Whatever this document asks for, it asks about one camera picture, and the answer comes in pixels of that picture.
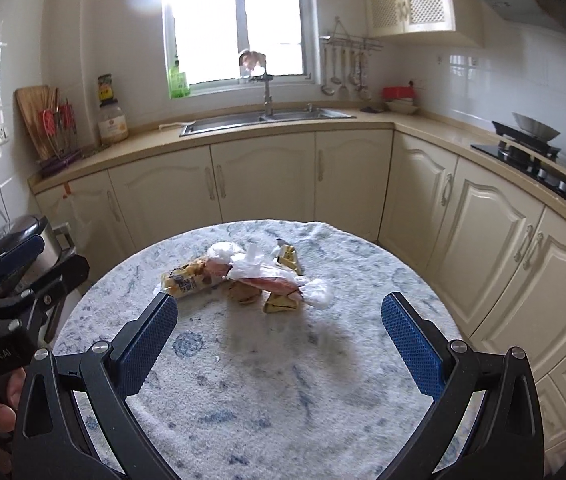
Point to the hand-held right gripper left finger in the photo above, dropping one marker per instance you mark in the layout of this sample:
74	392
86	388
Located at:
145	345

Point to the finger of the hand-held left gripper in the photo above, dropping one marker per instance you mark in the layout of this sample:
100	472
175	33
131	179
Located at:
58	280
18	255

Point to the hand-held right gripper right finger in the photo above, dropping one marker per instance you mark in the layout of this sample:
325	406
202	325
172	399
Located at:
413	345

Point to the yellow snack packet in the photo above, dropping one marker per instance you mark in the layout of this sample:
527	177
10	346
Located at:
188	280

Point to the snack packet pile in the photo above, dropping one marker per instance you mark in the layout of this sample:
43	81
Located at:
250	260

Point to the small yellow wrapper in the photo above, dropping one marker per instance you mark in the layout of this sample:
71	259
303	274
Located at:
280	304

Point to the pink sausage wrapper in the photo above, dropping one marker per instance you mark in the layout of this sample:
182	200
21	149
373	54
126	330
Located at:
273	285

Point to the gold snack wrapper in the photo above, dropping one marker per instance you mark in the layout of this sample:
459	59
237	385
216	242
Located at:
288	257

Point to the steel rice cooker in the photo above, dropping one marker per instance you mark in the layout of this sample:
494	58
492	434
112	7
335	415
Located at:
18	232

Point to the round table with patterned cloth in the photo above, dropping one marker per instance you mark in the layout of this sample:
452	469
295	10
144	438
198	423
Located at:
263	385

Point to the wooden cutting board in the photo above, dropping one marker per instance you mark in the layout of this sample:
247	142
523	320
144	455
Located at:
30	115

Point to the large glass jar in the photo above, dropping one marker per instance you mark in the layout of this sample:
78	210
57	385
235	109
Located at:
113	125

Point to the yellow-labelled bottle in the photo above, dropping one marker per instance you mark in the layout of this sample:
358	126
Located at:
105	90

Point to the cream lower kitchen cabinets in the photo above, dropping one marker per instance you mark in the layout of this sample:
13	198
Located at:
263	180

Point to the black gas stove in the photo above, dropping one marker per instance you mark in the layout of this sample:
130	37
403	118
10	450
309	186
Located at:
528	160

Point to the green dish soap bottle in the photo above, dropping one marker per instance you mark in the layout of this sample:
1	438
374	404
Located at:
179	82

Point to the white bowl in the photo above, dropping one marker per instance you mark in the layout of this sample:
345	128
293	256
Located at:
402	106

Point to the red plastic container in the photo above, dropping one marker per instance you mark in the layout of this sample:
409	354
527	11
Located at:
398	93

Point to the steel kitchen sink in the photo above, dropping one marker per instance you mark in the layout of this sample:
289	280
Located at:
263	120

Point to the steel faucet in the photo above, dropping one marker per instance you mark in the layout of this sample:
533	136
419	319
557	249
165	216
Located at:
267	90

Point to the kitchen window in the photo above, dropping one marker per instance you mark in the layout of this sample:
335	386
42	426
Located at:
203	20

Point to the hanging utensil rack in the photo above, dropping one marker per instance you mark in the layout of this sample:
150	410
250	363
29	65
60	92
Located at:
350	42

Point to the cream lattice door cabinet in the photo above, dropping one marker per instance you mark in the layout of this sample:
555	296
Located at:
428	5

